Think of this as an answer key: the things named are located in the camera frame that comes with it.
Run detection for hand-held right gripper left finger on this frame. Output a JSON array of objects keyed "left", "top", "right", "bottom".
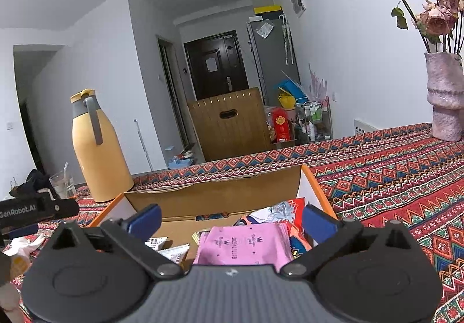
[{"left": 46, "top": 204, "right": 186, "bottom": 279}]

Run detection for person's left hand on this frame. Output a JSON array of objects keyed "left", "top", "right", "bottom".
[{"left": 0, "top": 254, "right": 24, "bottom": 323}]

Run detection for white labelled cracker packet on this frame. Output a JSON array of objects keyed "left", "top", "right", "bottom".
[{"left": 145, "top": 236, "right": 169, "bottom": 251}]

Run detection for clear drinking glass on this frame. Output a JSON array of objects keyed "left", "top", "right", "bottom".
[{"left": 49, "top": 162, "right": 77, "bottom": 199}]

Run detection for crumpled white cloth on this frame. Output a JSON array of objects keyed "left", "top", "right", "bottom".
[{"left": 2, "top": 234, "right": 46, "bottom": 258}]

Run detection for white folded umbrella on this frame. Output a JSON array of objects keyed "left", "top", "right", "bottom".
[{"left": 279, "top": 15, "right": 295, "bottom": 65}]

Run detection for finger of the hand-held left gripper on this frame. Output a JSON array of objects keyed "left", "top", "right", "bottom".
[
  {"left": 37, "top": 198, "right": 79, "bottom": 221},
  {"left": 6, "top": 224, "right": 39, "bottom": 239}
]

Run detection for yellow thermos jug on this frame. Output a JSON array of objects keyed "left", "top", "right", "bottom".
[{"left": 70, "top": 89, "right": 135, "bottom": 203}]

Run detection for red gift box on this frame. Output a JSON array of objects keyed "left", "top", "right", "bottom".
[{"left": 270, "top": 107, "right": 294, "bottom": 144}]

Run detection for yellow box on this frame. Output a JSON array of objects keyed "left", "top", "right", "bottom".
[{"left": 254, "top": 5, "right": 282, "bottom": 16}]

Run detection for pink textured vase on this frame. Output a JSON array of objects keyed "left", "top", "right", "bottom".
[{"left": 425, "top": 52, "right": 464, "bottom": 142}]

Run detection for blue basin with items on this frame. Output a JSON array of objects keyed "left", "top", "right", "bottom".
[{"left": 167, "top": 143, "right": 198, "bottom": 169}]

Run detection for dark entrance door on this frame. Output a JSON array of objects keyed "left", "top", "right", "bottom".
[{"left": 184, "top": 30, "right": 250, "bottom": 100}]

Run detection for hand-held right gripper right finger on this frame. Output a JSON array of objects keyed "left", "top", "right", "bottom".
[{"left": 280, "top": 204, "right": 422, "bottom": 279}]

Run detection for grey refrigerator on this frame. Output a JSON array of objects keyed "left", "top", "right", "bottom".
[{"left": 247, "top": 16, "right": 301, "bottom": 106}]

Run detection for colourful cartoon chip bag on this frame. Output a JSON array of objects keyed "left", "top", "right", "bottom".
[{"left": 234, "top": 198, "right": 312, "bottom": 255}]

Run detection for gold striped snack packet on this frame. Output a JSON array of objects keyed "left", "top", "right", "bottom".
[{"left": 191, "top": 230, "right": 211, "bottom": 246}]

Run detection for white wall unit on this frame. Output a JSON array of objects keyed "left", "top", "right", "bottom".
[{"left": 354, "top": 119, "right": 381, "bottom": 134}]

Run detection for pink snack packet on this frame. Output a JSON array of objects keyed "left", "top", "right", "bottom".
[{"left": 193, "top": 223, "right": 295, "bottom": 271}]

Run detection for plain white snack packet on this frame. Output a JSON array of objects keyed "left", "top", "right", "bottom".
[{"left": 157, "top": 243, "right": 191, "bottom": 264}]

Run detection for pink feathery decoration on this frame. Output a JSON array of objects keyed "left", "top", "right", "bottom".
[{"left": 308, "top": 62, "right": 329, "bottom": 102}]

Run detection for dried pink roses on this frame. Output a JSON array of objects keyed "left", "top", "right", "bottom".
[{"left": 353, "top": 0, "right": 464, "bottom": 54}]

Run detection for orange cardboard box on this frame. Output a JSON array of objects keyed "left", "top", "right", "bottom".
[{"left": 87, "top": 164, "right": 338, "bottom": 269}]

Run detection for wire rack with bottles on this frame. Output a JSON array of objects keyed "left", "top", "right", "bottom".
[{"left": 295, "top": 100, "right": 333, "bottom": 144}]

